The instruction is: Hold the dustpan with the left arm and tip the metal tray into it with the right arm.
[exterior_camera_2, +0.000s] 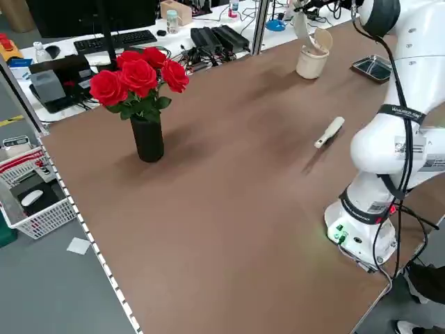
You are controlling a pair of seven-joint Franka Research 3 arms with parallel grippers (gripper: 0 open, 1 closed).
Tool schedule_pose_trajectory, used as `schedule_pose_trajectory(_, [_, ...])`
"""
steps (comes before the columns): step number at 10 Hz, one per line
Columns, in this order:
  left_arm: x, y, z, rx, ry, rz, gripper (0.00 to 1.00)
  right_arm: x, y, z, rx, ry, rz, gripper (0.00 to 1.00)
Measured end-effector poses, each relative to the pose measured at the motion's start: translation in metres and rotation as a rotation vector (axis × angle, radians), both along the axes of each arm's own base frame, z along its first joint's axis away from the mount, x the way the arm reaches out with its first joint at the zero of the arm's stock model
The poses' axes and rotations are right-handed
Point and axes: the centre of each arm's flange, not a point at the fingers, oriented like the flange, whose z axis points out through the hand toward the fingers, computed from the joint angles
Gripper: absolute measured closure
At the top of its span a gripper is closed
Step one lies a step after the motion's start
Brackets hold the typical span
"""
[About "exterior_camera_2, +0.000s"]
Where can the black power brick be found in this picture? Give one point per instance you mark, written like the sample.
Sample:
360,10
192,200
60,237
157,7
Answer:
205,38
231,36

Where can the white paper sheet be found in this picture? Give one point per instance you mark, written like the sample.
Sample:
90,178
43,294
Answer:
78,246

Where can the black keyboard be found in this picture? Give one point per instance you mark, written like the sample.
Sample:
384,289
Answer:
114,40

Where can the black mouse pad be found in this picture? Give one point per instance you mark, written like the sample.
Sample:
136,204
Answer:
48,195

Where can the blue and white box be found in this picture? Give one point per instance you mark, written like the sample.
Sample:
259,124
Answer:
21,69

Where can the red rose bouquet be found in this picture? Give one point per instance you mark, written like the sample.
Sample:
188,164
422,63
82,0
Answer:
139,74

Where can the red yellow emergency stop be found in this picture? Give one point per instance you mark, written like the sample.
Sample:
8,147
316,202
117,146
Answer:
5,43

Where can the black box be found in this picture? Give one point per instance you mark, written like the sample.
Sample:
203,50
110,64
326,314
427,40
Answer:
74,66

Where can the small black puck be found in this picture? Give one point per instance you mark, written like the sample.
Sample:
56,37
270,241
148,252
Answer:
161,33

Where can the clear plastic bottle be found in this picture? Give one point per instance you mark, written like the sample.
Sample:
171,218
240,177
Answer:
40,52

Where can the black monitor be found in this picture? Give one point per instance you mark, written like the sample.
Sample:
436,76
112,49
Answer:
69,17

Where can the black monitor stand pole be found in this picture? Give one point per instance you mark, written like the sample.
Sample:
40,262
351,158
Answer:
108,45

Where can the small cardboard box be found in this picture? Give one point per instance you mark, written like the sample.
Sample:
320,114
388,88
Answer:
182,12

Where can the black cylindrical vase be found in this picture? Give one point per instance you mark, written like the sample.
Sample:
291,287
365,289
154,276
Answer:
147,142

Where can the brown cardboard roll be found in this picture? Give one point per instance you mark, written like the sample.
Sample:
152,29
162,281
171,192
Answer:
17,17

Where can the aluminium frame bar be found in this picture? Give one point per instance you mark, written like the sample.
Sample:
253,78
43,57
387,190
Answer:
24,101

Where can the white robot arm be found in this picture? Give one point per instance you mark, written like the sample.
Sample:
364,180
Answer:
379,153

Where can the grey box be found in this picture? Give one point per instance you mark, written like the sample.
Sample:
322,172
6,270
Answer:
47,87

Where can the bottle with red label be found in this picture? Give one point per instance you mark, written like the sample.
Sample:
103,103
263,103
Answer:
233,8

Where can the person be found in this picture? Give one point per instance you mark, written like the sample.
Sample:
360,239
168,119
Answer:
427,282

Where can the metal tray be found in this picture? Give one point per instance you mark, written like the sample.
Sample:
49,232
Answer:
372,67

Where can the aluminium post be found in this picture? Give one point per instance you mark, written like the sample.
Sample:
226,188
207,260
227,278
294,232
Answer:
260,28

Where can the green box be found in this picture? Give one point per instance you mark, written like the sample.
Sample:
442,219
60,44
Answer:
7,236

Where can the cream bin with swing lid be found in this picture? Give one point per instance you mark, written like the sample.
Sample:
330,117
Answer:
309,66

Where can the black computer mouse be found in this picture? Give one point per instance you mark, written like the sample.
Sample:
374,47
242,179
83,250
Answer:
53,51

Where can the white computer mouse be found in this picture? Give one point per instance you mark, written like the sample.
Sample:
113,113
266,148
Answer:
32,197

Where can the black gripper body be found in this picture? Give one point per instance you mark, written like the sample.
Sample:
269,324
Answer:
330,3

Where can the white scale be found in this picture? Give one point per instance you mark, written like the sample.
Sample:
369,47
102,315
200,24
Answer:
15,142

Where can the white desk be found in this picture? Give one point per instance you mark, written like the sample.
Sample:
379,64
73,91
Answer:
208,19

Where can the white plastic basket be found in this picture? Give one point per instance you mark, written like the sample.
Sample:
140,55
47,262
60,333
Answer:
45,217

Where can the blue round lamp base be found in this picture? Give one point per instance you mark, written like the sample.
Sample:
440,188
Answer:
275,25

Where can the pale hand brush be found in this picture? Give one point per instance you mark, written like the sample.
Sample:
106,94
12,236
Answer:
330,130

